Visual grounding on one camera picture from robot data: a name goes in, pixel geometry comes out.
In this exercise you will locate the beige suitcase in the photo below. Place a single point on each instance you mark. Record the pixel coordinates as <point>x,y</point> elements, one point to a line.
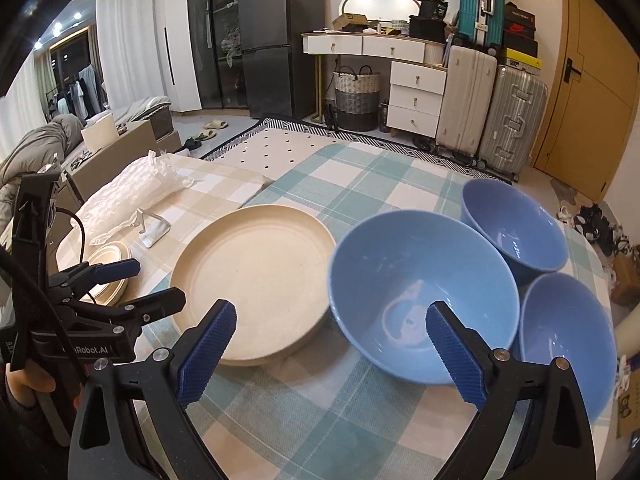
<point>465,100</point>

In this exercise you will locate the oval mirror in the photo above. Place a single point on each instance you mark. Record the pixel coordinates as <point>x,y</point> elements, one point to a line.
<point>380,2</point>

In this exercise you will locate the teal plaid tablecloth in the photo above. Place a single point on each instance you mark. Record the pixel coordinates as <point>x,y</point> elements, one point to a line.
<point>310,410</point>

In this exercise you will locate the black and white rug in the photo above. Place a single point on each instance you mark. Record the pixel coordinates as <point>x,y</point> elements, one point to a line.
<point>280,150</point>

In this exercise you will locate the open cardboard box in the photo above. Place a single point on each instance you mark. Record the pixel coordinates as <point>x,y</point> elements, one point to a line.
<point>352,21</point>

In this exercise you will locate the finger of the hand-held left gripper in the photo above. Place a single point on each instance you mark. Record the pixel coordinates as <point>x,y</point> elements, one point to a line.
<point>160,302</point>
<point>117,268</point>

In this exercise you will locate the white curtain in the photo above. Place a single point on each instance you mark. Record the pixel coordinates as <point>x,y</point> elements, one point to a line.
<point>130,35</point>

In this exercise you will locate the white vanity desk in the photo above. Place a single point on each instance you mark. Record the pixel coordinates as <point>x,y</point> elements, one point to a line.
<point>415,90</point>

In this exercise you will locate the stack of small cream dishes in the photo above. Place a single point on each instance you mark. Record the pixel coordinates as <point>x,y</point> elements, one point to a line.
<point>107,260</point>

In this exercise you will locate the small metal phone stand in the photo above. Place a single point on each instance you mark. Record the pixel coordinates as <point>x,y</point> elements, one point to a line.
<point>155,230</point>

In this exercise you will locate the dark water bottle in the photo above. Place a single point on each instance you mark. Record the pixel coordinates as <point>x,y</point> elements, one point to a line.
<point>384,117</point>

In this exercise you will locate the silver suitcase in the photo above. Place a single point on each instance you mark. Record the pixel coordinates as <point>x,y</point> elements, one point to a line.
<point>512,120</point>

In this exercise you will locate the small brown cardboard box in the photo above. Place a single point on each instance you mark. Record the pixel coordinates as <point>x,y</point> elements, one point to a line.
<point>627,280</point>

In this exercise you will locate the yellow and black shoebox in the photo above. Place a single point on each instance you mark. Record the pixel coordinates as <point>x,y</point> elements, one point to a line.
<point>522,60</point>

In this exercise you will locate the teal suitcase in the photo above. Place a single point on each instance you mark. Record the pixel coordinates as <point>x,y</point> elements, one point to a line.
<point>472,5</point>

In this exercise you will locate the black refrigerator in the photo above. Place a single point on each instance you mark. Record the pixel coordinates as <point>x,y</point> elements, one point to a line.
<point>280,35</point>

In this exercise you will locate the woven laundry basket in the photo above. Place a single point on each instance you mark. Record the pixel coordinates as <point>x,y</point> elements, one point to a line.
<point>356,95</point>

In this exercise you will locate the blue bowl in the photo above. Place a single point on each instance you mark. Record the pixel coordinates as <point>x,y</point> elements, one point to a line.
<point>400,270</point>
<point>515,230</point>
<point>570,340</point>

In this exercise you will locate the black shoe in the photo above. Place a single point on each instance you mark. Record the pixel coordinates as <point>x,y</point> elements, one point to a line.
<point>590,216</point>
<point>609,240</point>

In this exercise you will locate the black bag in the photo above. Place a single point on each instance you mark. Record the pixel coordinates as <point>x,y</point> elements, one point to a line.
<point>430,17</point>

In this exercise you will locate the grey blanket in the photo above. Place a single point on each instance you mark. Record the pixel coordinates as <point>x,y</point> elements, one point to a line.
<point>40,145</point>

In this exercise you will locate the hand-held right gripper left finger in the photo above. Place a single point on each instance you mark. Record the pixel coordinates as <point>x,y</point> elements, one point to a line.
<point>207,355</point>

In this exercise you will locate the beige slipper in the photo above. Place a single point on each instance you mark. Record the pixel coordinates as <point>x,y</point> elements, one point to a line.
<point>216,124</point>

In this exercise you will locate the red and black shoebox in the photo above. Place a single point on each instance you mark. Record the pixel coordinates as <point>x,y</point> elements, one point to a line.
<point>520,29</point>

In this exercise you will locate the white wardrobe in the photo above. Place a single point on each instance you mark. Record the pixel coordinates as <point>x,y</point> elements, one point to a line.
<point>182,35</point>

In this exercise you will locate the white box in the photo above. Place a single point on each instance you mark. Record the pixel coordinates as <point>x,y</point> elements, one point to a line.
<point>97,132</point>

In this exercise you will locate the person's left hand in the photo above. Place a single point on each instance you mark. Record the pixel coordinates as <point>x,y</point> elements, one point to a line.
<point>27,382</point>

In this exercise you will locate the grey striped cushion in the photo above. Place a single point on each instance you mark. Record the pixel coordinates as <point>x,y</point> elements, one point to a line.
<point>145,110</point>

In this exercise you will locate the clear plastic bubble wrap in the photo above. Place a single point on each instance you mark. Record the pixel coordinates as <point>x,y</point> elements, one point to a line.
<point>130,195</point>

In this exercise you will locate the beige low cabinet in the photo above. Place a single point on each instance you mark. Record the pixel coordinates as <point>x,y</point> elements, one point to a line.
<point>125,145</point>

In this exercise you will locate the wooden door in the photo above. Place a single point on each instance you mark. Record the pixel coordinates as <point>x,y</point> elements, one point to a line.
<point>600,110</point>

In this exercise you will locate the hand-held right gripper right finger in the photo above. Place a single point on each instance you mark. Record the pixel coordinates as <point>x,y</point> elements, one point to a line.
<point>457,355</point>

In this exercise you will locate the hanging clothes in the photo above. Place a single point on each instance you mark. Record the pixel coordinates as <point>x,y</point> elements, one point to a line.
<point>80,92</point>

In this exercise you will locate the dark glass cabinet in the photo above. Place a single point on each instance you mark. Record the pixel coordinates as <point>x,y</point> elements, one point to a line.
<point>215,35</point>

